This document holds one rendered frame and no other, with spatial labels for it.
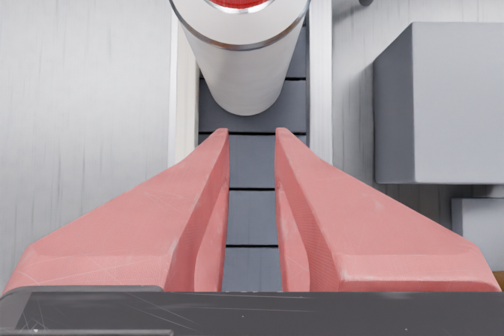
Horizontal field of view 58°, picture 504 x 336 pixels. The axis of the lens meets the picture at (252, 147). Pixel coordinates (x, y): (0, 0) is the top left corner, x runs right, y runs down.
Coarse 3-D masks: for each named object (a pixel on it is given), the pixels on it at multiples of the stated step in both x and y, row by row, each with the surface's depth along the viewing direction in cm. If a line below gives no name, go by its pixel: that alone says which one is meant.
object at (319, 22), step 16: (320, 0) 24; (320, 16) 24; (320, 32) 23; (320, 48) 23; (320, 64) 23; (320, 80) 23; (320, 96) 23; (320, 112) 23; (320, 128) 23; (320, 144) 23
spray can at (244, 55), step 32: (192, 0) 15; (224, 0) 14; (256, 0) 14; (288, 0) 15; (192, 32) 16; (224, 32) 15; (256, 32) 15; (288, 32) 16; (224, 64) 18; (256, 64) 18; (288, 64) 23; (224, 96) 25; (256, 96) 25
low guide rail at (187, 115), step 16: (192, 64) 28; (176, 80) 28; (192, 80) 28; (176, 96) 28; (192, 96) 28; (176, 112) 28; (192, 112) 28; (176, 128) 28; (192, 128) 28; (176, 144) 28; (192, 144) 28; (176, 160) 28
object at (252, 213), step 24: (288, 72) 32; (288, 96) 32; (216, 120) 31; (240, 120) 31; (264, 120) 31; (288, 120) 31; (240, 144) 31; (264, 144) 31; (240, 168) 31; (264, 168) 31; (240, 192) 31; (264, 192) 31; (240, 216) 31; (264, 216) 31; (240, 240) 31; (264, 240) 31; (240, 264) 31; (264, 264) 31; (240, 288) 30; (264, 288) 30
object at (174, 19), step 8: (176, 16) 32; (176, 24) 32; (176, 32) 32; (176, 40) 32; (176, 48) 32; (176, 56) 32; (176, 64) 32; (176, 72) 32; (168, 144) 32; (168, 152) 31; (168, 160) 31
